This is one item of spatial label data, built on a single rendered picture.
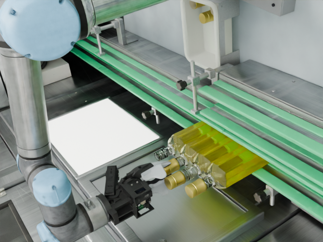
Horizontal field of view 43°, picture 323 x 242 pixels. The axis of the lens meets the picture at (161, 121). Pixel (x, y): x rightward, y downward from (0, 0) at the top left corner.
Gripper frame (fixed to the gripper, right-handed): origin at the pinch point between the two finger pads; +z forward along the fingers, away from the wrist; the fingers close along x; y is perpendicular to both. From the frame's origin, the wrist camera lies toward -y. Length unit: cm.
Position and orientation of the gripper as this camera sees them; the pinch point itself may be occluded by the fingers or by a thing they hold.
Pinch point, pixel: (165, 169)
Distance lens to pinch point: 109.9
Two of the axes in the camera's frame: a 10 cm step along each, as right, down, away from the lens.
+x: -0.9, -8.3, -5.5
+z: 8.2, -3.7, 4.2
